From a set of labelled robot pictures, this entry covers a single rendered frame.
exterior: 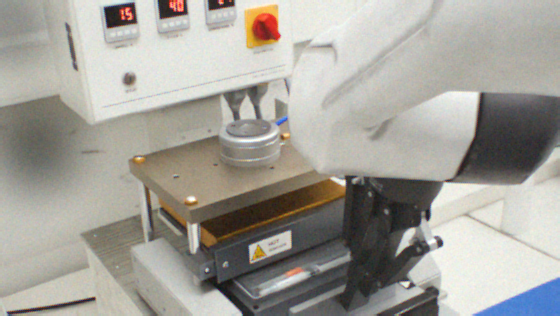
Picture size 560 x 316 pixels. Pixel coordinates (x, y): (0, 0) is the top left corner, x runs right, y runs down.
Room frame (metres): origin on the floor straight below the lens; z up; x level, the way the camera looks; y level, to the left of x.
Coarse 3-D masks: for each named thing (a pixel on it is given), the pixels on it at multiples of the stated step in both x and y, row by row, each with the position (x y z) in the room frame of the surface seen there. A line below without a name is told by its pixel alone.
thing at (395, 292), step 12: (336, 288) 0.63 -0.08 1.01; (384, 288) 0.66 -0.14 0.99; (396, 288) 0.68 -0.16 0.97; (312, 300) 0.61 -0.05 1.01; (324, 300) 0.61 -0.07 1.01; (336, 300) 0.62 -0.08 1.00; (372, 300) 0.65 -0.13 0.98; (384, 300) 0.66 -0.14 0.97; (396, 300) 0.66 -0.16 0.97; (300, 312) 0.59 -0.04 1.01; (312, 312) 0.60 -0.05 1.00; (324, 312) 0.61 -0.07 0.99; (336, 312) 0.62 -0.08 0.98; (360, 312) 0.64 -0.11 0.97; (372, 312) 0.64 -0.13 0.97; (444, 312) 0.63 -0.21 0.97; (456, 312) 0.63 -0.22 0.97
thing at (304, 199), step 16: (304, 192) 0.78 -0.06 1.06; (320, 192) 0.78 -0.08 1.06; (336, 192) 0.78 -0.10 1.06; (160, 208) 0.82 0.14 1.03; (256, 208) 0.75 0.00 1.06; (272, 208) 0.74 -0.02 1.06; (288, 208) 0.74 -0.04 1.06; (304, 208) 0.74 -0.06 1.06; (176, 224) 0.78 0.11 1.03; (208, 224) 0.71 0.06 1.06; (224, 224) 0.71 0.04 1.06; (240, 224) 0.71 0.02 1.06; (256, 224) 0.71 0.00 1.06; (208, 240) 0.70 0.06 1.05; (224, 240) 0.68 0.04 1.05
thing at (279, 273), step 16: (336, 240) 0.75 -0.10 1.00; (288, 256) 0.71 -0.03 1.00; (304, 256) 0.71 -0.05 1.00; (320, 256) 0.71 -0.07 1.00; (336, 256) 0.71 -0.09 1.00; (256, 272) 0.68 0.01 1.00; (272, 272) 0.68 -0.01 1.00; (288, 272) 0.68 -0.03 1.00; (304, 272) 0.68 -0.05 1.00; (256, 288) 0.65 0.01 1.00; (272, 288) 0.65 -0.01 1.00
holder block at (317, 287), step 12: (324, 276) 0.68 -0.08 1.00; (336, 276) 0.68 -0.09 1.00; (228, 288) 0.67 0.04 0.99; (300, 288) 0.66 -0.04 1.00; (312, 288) 0.66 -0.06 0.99; (324, 288) 0.66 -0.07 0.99; (240, 300) 0.64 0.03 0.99; (276, 300) 0.64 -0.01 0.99; (288, 300) 0.64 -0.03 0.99; (300, 300) 0.65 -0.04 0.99; (252, 312) 0.62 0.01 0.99; (264, 312) 0.62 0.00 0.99; (276, 312) 0.63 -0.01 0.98; (288, 312) 0.64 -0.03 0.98
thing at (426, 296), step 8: (416, 296) 0.61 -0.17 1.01; (424, 296) 0.61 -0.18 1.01; (432, 296) 0.61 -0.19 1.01; (400, 304) 0.59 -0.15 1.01; (408, 304) 0.59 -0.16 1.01; (416, 304) 0.59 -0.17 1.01; (424, 304) 0.60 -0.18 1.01; (432, 304) 0.60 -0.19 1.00; (384, 312) 0.58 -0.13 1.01; (392, 312) 0.58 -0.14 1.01; (400, 312) 0.58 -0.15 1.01; (408, 312) 0.58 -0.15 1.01; (416, 312) 0.59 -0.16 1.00; (424, 312) 0.59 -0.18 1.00; (432, 312) 0.60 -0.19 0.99
